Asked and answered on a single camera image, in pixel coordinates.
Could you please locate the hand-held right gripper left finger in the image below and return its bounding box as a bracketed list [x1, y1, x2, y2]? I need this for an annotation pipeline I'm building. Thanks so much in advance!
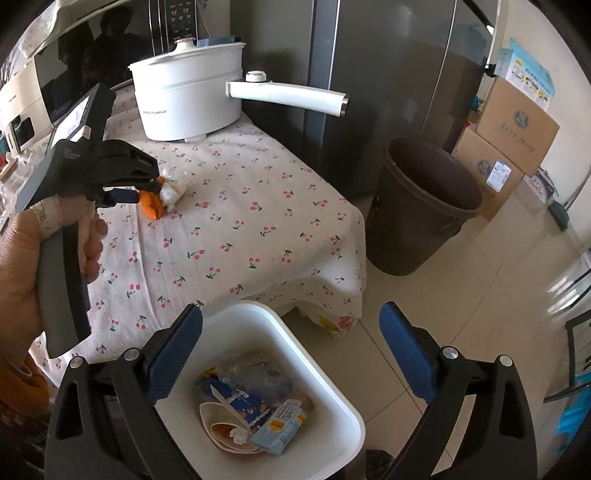
[44, 304, 204, 480]

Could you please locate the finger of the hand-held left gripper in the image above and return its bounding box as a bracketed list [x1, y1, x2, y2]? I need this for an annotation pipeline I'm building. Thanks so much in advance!
[93, 186, 140, 205]
[95, 140, 160, 182]

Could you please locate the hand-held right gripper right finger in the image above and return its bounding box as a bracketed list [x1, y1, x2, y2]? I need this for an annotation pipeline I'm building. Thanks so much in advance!
[378, 301, 539, 480]

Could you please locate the orange peel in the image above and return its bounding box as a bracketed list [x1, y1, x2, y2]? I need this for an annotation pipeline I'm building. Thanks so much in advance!
[138, 188, 165, 220]

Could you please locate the red and white paper bowl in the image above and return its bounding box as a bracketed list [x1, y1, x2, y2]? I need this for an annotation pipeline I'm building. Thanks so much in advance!
[198, 401, 265, 456]

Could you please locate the blue and white carton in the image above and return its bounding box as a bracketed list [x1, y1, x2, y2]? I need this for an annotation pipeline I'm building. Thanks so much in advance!
[209, 382, 274, 431]

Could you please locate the white plastic bin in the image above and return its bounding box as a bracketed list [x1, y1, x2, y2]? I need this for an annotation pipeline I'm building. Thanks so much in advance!
[154, 300, 367, 480]

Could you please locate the clear plastic bottle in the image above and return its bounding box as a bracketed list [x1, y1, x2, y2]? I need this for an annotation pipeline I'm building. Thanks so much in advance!
[216, 357, 297, 398]

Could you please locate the brown plastic trash can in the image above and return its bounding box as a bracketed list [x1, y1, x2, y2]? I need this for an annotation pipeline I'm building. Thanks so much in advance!
[366, 137, 484, 277]

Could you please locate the person's left hand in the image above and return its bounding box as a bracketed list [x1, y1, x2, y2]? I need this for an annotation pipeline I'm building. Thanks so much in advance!
[0, 196, 110, 361]

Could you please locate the floral cloth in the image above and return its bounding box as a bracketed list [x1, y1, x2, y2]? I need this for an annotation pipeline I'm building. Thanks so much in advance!
[299, 308, 362, 341]

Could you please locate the white electric pot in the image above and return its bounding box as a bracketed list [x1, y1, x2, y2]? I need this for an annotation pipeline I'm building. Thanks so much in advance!
[127, 37, 351, 143]

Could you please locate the black microwave oven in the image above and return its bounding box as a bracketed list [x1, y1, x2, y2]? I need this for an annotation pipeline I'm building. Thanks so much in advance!
[28, 0, 209, 125]

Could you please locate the light blue small box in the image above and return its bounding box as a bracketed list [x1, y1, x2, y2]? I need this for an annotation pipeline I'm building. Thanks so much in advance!
[251, 400, 310, 456]

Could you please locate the cherry print tablecloth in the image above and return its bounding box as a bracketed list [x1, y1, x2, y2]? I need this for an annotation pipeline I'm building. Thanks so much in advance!
[28, 85, 368, 389]

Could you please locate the brown cardboard box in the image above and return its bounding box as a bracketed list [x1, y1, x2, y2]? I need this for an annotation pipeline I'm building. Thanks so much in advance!
[451, 126, 525, 221]
[475, 76, 561, 177]

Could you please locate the grey refrigerator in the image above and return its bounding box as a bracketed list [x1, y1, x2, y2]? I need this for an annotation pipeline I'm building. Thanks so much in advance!
[198, 0, 502, 200]

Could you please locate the blue and white box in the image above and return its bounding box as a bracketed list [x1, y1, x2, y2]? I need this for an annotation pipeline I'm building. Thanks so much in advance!
[491, 37, 555, 110]

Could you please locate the black metal frame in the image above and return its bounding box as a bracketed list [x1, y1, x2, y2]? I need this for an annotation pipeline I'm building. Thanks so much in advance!
[544, 308, 591, 403]

